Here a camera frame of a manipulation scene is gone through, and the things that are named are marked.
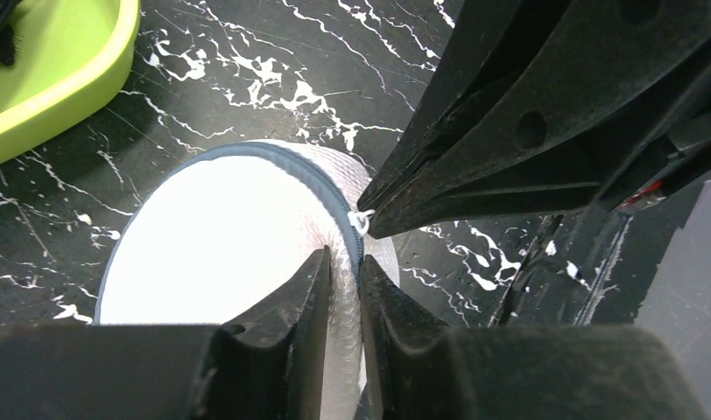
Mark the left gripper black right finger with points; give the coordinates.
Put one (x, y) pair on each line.
(420, 367)

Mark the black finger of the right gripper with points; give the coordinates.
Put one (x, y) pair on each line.
(524, 69)

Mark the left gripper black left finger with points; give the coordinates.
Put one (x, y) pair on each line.
(266, 363)

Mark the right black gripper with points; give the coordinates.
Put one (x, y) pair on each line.
(640, 90)

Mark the white mesh laundry bag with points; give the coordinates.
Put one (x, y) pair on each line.
(233, 224)

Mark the green plastic tray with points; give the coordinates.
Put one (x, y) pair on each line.
(71, 59)

